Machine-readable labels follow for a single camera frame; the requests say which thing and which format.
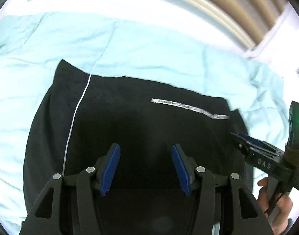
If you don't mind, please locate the black hooded sweatshirt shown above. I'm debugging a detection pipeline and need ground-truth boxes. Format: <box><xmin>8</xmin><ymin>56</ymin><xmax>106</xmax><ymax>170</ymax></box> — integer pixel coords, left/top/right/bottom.
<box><xmin>23</xmin><ymin>61</ymin><xmax>247</xmax><ymax>234</ymax></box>

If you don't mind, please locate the person's right hand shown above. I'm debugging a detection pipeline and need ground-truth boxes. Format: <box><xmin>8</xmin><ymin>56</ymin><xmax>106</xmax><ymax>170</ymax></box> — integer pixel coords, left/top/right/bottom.
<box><xmin>257</xmin><ymin>177</ymin><xmax>293</xmax><ymax>235</ymax></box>

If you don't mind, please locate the light blue bed quilt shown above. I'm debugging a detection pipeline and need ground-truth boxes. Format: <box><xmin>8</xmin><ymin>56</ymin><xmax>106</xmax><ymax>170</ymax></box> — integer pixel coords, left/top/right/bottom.
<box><xmin>0</xmin><ymin>13</ymin><xmax>289</xmax><ymax>234</ymax></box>

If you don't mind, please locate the black camera box green light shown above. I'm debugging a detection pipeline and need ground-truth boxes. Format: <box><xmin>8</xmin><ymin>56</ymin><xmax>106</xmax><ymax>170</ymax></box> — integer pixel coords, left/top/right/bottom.
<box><xmin>286</xmin><ymin>101</ymin><xmax>299</xmax><ymax>149</ymax></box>

